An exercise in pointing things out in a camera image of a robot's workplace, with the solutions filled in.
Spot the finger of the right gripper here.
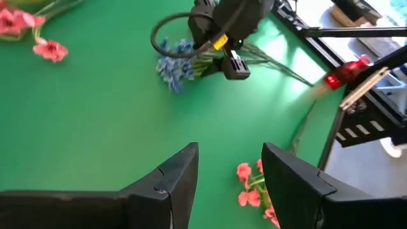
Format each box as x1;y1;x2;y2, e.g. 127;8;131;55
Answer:
221;49;251;81
200;57;223;78

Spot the yellow cable tag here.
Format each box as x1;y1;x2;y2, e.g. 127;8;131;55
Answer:
212;33;229;51

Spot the black table edge rail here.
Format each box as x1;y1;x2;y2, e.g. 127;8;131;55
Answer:
272;0;407;121

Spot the black frame bar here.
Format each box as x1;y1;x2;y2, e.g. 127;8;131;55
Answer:
348;44;407;90
298;27;407;38

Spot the blue flower bunch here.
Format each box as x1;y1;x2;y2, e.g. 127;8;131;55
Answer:
155;37;315;94

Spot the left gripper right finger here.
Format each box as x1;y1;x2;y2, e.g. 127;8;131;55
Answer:
261;142;407;229

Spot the black looped cable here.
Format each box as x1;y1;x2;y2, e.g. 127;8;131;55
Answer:
150;11;223;59

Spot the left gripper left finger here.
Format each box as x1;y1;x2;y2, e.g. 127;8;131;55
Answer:
0;142;200;229

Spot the black box with white stripes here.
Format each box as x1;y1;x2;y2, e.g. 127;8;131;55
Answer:
335;95;407;148

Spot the pink flower bunch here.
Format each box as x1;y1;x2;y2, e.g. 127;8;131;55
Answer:
0;0;85;64
236;158;281;229

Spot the beige flat strip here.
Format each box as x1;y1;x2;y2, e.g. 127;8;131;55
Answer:
339;66;391;111

